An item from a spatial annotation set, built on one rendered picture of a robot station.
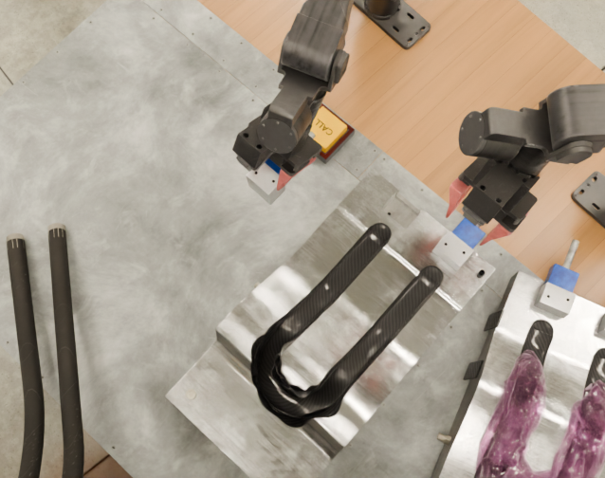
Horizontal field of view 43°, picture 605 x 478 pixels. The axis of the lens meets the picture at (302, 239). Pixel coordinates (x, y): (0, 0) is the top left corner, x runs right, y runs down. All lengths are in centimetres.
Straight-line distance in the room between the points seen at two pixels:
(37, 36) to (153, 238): 132
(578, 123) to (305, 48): 35
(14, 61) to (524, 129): 186
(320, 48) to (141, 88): 54
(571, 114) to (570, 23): 162
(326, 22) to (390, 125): 43
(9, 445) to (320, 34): 153
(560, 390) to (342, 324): 35
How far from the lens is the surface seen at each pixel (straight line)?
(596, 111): 99
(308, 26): 104
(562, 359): 131
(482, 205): 100
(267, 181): 121
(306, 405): 122
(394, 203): 131
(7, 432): 224
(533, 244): 140
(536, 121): 101
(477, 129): 99
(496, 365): 125
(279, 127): 102
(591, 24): 261
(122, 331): 135
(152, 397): 132
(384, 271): 125
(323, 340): 119
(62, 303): 131
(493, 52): 153
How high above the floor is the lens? 209
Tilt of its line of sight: 74 degrees down
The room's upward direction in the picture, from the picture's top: 2 degrees counter-clockwise
